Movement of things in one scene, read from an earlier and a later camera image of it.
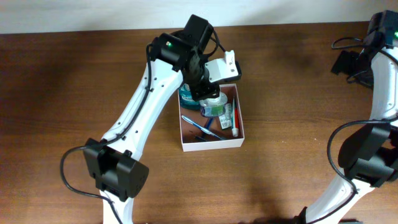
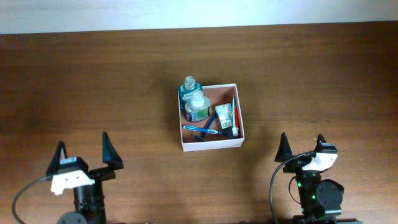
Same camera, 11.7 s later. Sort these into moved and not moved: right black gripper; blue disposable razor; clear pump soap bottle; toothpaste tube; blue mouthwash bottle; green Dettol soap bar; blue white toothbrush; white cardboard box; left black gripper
Moved: right black gripper; clear pump soap bottle; left black gripper; blue white toothbrush
Not moved: toothpaste tube; blue disposable razor; blue mouthwash bottle; white cardboard box; green Dettol soap bar
